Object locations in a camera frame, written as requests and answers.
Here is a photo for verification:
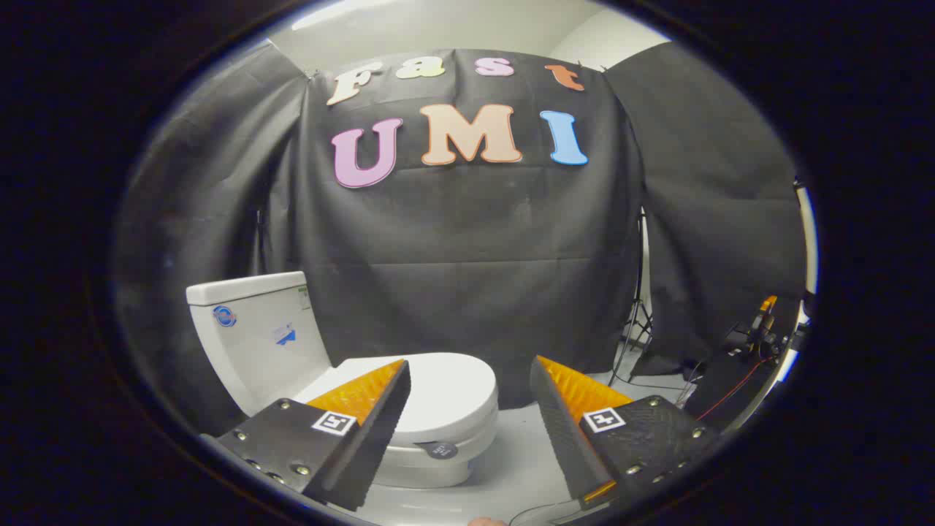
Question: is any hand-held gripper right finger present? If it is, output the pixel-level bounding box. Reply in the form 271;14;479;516
529;356;720;508

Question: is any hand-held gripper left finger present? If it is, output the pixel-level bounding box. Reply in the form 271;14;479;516
216;359;412;512

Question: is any white toilet lid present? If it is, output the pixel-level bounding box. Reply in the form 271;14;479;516
292;353;499;443

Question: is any white ceramic toilet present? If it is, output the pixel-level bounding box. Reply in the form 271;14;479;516
186;272;500;489

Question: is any white toilet tank cover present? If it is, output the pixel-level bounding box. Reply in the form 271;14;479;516
186;272;308;307

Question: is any black light stand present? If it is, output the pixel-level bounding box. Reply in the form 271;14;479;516
608;210;655;388

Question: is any black backdrop cloth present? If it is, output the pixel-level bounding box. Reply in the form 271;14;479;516
115;42;647;439
605;42;808;432

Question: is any orange and black device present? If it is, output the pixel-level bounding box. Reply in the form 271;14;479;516
729;295;791;360

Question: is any red cable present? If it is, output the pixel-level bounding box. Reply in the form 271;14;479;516
694;357;769;422

